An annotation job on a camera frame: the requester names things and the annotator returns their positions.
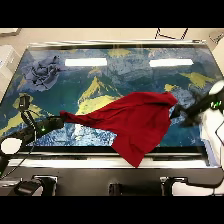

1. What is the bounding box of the black cable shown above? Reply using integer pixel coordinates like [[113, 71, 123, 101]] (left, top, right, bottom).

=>
[[214, 119, 224, 147], [2, 110, 38, 178]]

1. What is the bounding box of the grey-blue garment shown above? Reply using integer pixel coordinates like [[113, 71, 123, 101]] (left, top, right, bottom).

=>
[[25, 55, 64, 92]]

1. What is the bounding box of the white garment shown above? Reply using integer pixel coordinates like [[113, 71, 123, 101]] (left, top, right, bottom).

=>
[[199, 110, 224, 168]]

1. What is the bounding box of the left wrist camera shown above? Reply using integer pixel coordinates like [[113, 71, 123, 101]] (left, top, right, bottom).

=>
[[17, 93, 33, 113]]

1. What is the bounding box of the silver frame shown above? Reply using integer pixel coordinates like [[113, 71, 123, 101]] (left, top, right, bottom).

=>
[[0, 39, 224, 197]]

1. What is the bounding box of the red garment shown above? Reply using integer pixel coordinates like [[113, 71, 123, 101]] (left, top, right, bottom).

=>
[[59, 91, 179, 169]]

